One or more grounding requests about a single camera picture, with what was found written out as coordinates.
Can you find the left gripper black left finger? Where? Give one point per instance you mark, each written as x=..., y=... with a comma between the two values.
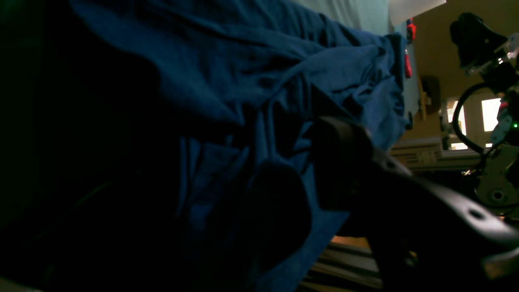
x=270, y=223

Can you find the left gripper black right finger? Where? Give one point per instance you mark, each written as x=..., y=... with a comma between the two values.
x=424, y=237

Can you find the orange black clamp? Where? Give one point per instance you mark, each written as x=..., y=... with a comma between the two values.
x=410, y=32

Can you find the dark blue t-shirt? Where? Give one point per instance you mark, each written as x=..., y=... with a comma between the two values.
x=130, y=127

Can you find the light blue table cloth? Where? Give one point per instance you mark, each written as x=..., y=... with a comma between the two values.
x=372, y=16

